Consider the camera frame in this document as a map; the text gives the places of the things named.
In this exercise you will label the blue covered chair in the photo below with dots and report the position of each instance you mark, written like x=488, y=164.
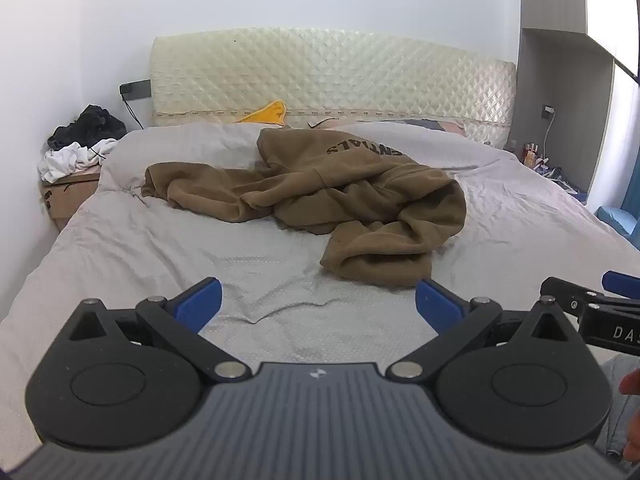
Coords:
x=617, y=222

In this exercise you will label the cardboard box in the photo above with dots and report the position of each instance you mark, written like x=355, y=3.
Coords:
x=65, y=202

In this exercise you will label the person's grey trousers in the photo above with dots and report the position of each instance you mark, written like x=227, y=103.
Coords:
x=611, y=410

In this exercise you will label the cluster of cosmetic bottles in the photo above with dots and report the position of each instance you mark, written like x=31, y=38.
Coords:
x=531, y=154

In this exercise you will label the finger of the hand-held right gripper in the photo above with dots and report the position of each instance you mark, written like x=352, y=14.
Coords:
x=622, y=281
x=565, y=290

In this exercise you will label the white clothes pile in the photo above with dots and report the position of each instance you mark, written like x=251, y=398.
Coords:
x=65, y=160

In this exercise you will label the person's right hand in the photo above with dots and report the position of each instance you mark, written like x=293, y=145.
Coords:
x=632, y=385

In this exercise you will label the black clothes pile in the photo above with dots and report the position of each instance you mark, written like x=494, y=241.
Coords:
x=90, y=125

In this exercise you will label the cream quilted headboard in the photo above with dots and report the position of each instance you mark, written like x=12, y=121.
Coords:
x=325, y=75

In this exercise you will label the blue bedside tray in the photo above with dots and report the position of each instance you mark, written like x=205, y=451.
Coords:
x=562, y=177

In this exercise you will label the brown hoodie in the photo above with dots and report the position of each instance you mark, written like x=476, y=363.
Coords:
x=300, y=185

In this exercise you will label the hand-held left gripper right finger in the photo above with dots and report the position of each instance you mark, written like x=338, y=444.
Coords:
x=440, y=305

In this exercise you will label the yellow cloth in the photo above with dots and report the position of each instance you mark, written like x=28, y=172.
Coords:
x=267, y=114

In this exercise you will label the white charger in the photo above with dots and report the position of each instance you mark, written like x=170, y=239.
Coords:
x=548, y=110

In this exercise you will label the grey bed duvet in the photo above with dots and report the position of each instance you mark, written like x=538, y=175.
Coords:
x=150, y=260

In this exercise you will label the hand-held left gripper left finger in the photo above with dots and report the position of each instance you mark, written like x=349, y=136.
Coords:
x=197, y=305

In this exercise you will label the black wall socket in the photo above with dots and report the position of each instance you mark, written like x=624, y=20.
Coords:
x=134, y=89

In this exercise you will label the patterned pillow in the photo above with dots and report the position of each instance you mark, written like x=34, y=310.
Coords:
x=430, y=125

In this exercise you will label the blue curtain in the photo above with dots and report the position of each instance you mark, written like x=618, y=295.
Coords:
x=632, y=180

